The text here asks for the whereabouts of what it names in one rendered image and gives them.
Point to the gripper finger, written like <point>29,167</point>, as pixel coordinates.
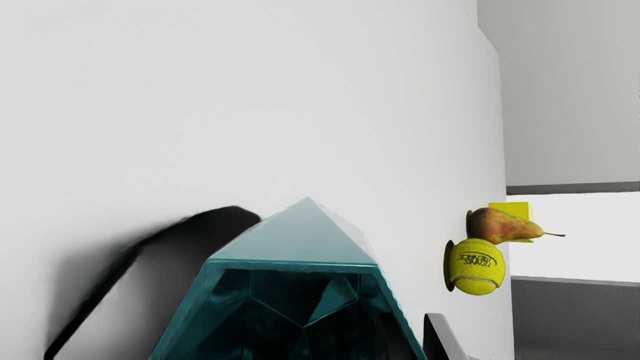
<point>440,340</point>

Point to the teal faceted mug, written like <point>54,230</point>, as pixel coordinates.
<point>300,250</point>

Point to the yellow tennis ball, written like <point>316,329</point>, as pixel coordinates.
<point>476,266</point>

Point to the brown pear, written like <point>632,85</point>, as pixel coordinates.
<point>500,226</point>

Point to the yellow block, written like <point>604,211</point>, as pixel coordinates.
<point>515,210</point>

